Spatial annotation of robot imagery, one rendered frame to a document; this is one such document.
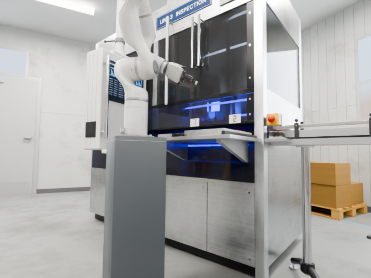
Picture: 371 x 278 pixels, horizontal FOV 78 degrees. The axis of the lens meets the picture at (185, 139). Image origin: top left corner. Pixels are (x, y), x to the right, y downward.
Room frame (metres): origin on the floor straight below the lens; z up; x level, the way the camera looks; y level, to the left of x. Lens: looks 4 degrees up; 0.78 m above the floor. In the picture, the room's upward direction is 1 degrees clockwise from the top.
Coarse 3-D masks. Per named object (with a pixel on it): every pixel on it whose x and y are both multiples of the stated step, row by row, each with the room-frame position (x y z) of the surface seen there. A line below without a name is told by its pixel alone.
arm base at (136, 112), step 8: (128, 104) 1.13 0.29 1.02; (136, 104) 1.13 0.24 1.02; (144, 104) 1.15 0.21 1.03; (128, 112) 1.13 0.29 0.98; (136, 112) 1.13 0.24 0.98; (144, 112) 1.15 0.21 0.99; (128, 120) 1.13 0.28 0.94; (136, 120) 1.13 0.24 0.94; (144, 120) 1.15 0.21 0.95; (128, 128) 1.13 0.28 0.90; (136, 128) 1.13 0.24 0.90; (144, 128) 1.15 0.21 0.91; (144, 136) 1.11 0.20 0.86; (152, 136) 1.16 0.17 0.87
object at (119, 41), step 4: (120, 4) 1.85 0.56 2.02; (120, 8) 1.85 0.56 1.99; (116, 12) 1.87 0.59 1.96; (116, 16) 1.86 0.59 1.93; (116, 20) 1.86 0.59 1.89; (116, 24) 1.86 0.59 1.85; (116, 28) 1.86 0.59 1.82; (116, 32) 1.86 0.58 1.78; (120, 32) 1.85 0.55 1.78; (116, 36) 1.86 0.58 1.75; (120, 36) 1.85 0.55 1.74; (104, 40) 1.84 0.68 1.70; (112, 40) 1.86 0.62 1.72; (116, 40) 1.84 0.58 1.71; (120, 40) 1.84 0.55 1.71; (116, 44) 1.85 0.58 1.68; (120, 44) 1.85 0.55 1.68; (124, 44) 1.90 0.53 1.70; (116, 48) 1.85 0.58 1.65; (120, 48) 1.85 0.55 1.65; (120, 52) 1.84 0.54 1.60; (124, 52) 1.86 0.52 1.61
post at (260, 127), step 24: (264, 0) 1.44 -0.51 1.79; (264, 24) 1.44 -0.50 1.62; (264, 48) 1.43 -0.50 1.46; (264, 72) 1.43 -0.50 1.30; (264, 96) 1.43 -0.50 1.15; (264, 120) 1.43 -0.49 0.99; (264, 144) 1.42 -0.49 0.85; (264, 168) 1.42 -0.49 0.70; (264, 192) 1.42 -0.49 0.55; (264, 216) 1.42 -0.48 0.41; (264, 240) 1.41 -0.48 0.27; (264, 264) 1.41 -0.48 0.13
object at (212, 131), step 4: (220, 128) 1.17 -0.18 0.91; (224, 128) 1.17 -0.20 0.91; (184, 132) 1.33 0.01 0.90; (188, 132) 1.31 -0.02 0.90; (192, 132) 1.29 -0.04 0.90; (196, 132) 1.27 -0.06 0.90; (200, 132) 1.25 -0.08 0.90; (204, 132) 1.24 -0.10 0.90; (208, 132) 1.22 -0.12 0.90; (212, 132) 1.21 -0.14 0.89; (216, 132) 1.19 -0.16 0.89; (220, 132) 1.17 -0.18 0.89; (240, 132) 1.31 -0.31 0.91; (244, 132) 1.35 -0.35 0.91; (248, 132) 1.39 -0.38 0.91
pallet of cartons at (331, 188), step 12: (312, 168) 3.07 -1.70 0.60; (324, 168) 2.94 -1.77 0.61; (336, 168) 2.84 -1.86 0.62; (348, 168) 2.97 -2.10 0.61; (312, 180) 3.08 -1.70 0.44; (324, 180) 2.94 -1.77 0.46; (336, 180) 2.83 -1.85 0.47; (348, 180) 2.96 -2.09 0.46; (312, 192) 3.09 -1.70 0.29; (324, 192) 2.96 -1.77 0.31; (336, 192) 2.83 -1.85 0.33; (348, 192) 2.96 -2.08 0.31; (360, 192) 3.16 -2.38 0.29; (312, 204) 3.08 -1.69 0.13; (324, 204) 2.96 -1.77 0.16; (336, 204) 2.83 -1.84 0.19; (348, 204) 2.95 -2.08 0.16; (360, 204) 3.17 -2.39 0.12; (324, 216) 2.96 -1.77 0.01; (336, 216) 2.83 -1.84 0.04
